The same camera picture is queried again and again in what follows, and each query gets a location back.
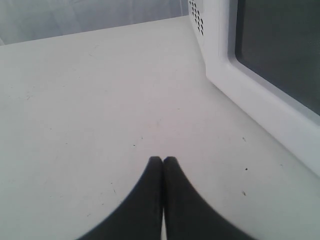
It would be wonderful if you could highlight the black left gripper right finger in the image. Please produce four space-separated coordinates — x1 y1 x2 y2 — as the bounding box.
162 156 252 240

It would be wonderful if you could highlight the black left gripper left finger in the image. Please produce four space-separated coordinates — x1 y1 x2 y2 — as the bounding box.
80 156 163 240

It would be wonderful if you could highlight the white microwave oven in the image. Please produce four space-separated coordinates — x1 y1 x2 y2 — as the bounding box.
213 0 320 172

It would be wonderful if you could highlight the white microwave oven body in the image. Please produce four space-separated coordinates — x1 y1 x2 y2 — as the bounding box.
188 0 219 83

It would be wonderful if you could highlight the white backdrop curtain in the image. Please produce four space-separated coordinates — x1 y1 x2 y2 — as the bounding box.
0 0 188 45

